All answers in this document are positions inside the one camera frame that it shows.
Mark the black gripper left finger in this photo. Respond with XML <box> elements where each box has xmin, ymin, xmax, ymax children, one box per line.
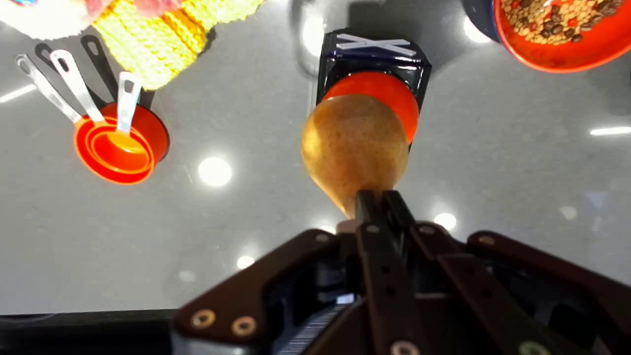
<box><xmin>171</xmin><ymin>190</ymin><xmax>425</xmax><ymax>355</ymax></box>

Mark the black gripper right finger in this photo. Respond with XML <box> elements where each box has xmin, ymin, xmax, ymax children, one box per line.
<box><xmin>382</xmin><ymin>192</ymin><xmax>631</xmax><ymax>355</ymax></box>

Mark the yellow-brown pear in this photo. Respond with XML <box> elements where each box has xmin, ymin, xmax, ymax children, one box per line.
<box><xmin>299</xmin><ymin>93</ymin><xmax>410</xmax><ymax>220</ymax></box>

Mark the red bowl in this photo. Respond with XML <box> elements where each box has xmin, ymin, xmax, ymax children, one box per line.
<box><xmin>459</xmin><ymin>0</ymin><xmax>631</xmax><ymax>76</ymax></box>

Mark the orange toy ball fruit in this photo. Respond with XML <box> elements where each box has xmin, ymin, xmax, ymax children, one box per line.
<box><xmin>323</xmin><ymin>70</ymin><xmax>421</xmax><ymax>145</ymax></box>

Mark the black cube with white X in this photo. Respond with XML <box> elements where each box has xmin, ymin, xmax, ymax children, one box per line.
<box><xmin>315</xmin><ymin>28</ymin><xmax>433</xmax><ymax>111</ymax></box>

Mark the mixed beans pile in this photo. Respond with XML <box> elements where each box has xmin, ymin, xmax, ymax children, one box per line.
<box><xmin>500</xmin><ymin>0</ymin><xmax>623</xmax><ymax>48</ymax></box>

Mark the large red measuring cup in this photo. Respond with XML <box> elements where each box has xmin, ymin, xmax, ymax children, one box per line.
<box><xmin>15</xmin><ymin>54</ymin><xmax>171</xmax><ymax>188</ymax></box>

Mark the small red measuring cup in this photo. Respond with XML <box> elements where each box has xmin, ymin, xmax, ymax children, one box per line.
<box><xmin>104</xmin><ymin>72</ymin><xmax>151</xmax><ymax>156</ymax></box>

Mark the medium red measuring cup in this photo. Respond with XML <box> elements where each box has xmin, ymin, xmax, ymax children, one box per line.
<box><xmin>47</xmin><ymin>48</ymin><xmax>155</xmax><ymax>176</ymax></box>

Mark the yellow crochet rope toy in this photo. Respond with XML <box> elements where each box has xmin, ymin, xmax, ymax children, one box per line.
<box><xmin>90</xmin><ymin>0</ymin><xmax>264</xmax><ymax>93</ymax></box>

